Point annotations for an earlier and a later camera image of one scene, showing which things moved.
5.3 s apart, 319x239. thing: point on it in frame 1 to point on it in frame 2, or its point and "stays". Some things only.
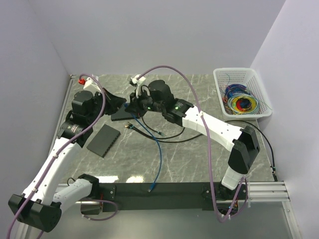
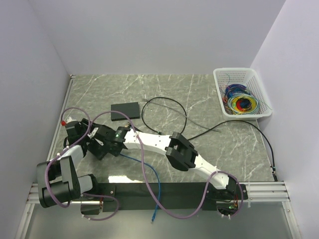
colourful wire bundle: [238, 99] stays
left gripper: [114, 101] to [82, 125]
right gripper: [135, 103] to [115, 153]
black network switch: [121, 114] stays
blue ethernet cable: [153, 183] to [150, 166]
